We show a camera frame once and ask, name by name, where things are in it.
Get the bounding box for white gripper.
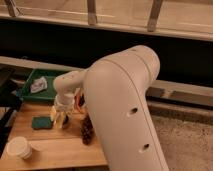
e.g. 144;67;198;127
54;93;74;113

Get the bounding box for yellow banana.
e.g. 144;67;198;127
50;107;69;129

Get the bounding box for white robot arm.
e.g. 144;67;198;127
54;45;169;171

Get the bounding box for green plastic tray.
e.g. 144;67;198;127
21;69;64;102

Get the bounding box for crumpled white cloth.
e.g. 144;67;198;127
30;77;48;93

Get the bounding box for green sponge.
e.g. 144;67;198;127
31;116;53;130

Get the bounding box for dark grape bunch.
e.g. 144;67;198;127
81;116;94;145

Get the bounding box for white paper cup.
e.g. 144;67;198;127
6;136;32;159

